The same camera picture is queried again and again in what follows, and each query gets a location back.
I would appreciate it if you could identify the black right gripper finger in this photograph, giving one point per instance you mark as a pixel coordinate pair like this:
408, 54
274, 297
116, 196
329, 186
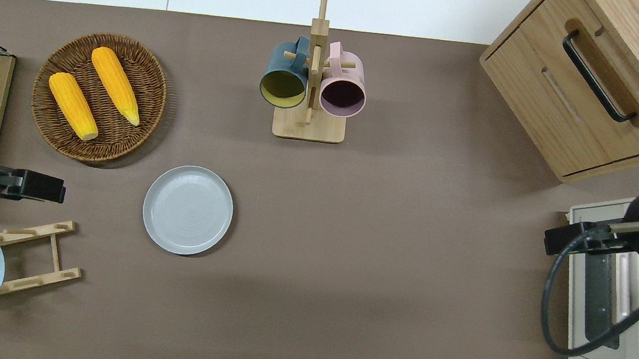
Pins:
560, 241

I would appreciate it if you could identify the pink mug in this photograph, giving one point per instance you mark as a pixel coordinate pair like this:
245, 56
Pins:
347, 74

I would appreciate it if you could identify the brown wicker basket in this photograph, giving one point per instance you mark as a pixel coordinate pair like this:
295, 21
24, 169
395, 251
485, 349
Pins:
146, 86

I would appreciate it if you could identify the wooden mug tree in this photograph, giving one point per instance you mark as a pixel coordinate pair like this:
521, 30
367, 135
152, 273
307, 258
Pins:
308, 127

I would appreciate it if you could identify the gray round plate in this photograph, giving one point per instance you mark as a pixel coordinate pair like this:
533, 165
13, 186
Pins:
187, 211

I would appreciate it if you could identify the wooden dish rack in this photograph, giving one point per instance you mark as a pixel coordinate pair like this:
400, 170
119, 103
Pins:
55, 252

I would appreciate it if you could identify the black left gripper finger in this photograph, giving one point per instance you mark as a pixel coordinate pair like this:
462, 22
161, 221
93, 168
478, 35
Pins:
40, 188

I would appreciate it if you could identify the long tapered yellow corn cob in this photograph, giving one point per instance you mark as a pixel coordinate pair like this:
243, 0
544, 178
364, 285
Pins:
115, 83

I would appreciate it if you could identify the wooden drawer cabinet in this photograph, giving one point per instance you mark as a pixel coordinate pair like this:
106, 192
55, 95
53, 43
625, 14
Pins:
539, 89

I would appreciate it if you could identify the shorter yellow corn cob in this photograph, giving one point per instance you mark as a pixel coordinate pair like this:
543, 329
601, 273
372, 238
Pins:
73, 105

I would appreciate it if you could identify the dark blue mug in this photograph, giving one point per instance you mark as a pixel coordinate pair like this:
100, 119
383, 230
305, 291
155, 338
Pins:
281, 64

